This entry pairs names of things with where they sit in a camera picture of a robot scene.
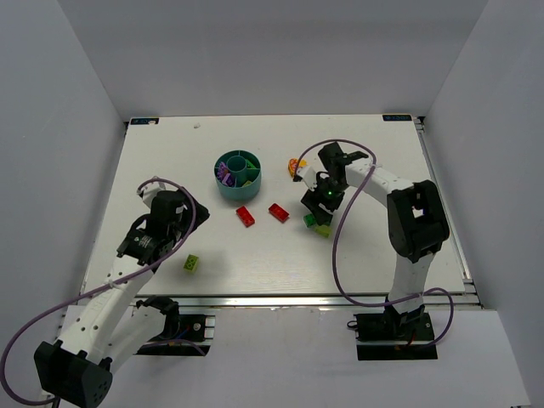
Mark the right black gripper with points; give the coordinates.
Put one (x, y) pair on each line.
(317, 206)

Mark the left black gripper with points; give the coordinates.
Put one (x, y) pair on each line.
(197, 211)

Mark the purple lego brick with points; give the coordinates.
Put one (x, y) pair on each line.
(222, 171)
(228, 180)

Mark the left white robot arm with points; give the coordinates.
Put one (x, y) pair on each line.
(79, 366)

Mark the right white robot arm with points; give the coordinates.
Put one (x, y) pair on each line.
(416, 220)

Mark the small green lego brick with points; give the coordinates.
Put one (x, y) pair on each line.
(309, 221)

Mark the pale green sloped lego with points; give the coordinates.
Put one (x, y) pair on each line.
(323, 230)

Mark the right red lego brick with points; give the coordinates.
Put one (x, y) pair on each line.
(279, 213)

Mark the red lego brick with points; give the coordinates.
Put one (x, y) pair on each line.
(245, 216)
(279, 213)

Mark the yellow orange lego figure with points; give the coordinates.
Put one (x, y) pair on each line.
(293, 164)

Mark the left red lego brick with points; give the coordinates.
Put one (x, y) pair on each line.
(245, 216)

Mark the teal round divided container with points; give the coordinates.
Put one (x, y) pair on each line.
(236, 163)

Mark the left blue corner label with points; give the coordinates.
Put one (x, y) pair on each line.
(144, 121)

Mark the blue corner label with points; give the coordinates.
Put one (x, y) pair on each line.
(144, 121)
(396, 118)

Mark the right blue corner label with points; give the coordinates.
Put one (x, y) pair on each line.
(396, 118)

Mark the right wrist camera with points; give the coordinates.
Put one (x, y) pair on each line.
(307, 175)

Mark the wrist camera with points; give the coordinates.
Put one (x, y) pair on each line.
(307, 175)
(149, 190)

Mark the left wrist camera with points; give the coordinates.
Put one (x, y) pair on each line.
(149, 190)

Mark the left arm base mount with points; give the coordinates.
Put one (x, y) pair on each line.
(189, 335)

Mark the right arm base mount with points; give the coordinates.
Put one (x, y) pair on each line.
(376, 340)

